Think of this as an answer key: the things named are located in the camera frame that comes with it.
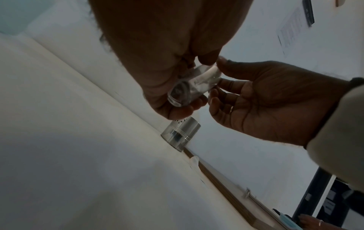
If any person's right hand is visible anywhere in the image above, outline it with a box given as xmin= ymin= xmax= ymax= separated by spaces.
xmin=209 ymin=56 xmax=351 ymax=147

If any wooden board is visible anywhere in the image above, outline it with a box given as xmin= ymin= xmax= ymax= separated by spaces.
xmin=183 ymin=148 xmax=288 ymax=230

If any person's left hand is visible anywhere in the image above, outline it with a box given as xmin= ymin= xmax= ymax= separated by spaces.
xmin=88 ymin=0 xmax=254 ymax=121

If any dark door frame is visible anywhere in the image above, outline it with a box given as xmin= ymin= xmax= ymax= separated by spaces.
xmin=293 ymin=167 xmax=364 ymax=228

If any black wall device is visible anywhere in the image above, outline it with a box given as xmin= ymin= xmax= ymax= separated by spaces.
xmin=301 ymin=0 xmax=316 ymax=28

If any small clear bottle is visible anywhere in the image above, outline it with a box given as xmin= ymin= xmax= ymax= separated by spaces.
xmin=166 ymin=64 xmax=223 ymax=108

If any black right wristband with markers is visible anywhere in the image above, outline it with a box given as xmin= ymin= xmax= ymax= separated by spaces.
xmin=348 ymin=77 xmax=364 ymax=91

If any perforated steel utensil holder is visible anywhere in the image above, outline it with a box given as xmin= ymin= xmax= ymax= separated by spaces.
xmin=160 ymin=116 xmax=202 ymax=152

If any white paper wall notice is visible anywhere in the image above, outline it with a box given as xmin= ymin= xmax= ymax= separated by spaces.
xmin=277 ymin=6 xmax=308 ymax=56

